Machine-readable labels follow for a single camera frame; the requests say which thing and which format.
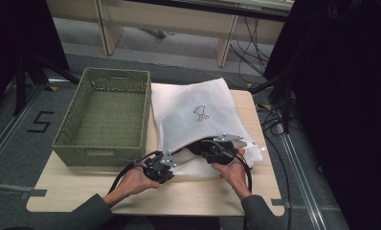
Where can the person's right hand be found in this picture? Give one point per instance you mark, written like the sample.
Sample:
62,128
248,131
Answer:
231,172

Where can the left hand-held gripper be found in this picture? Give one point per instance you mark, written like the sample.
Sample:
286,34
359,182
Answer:
160,167

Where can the green woven plastic basket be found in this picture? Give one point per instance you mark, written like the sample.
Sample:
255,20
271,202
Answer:
83,156

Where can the grey floor strip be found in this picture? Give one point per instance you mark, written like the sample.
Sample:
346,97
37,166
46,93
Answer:
6,187

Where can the black clothing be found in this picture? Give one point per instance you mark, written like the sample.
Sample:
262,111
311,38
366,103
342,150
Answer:
195,148

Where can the person's left hand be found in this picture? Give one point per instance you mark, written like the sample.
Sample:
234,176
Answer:
134,183

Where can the grey tape strip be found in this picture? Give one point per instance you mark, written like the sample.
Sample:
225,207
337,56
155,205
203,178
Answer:
33,193
281,203

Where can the black tripod stand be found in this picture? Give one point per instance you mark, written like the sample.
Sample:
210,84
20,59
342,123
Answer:
21,83
286,96

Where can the metal floor rail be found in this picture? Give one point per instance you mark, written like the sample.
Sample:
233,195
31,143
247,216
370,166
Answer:
10,127
302,182

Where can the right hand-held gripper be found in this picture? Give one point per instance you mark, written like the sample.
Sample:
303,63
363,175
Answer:
219,153

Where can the white mesh laundry bag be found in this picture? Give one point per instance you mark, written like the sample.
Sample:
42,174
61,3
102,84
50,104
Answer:
185,105

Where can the black curtain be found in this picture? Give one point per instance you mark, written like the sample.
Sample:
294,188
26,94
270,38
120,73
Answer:
16,38
345,111

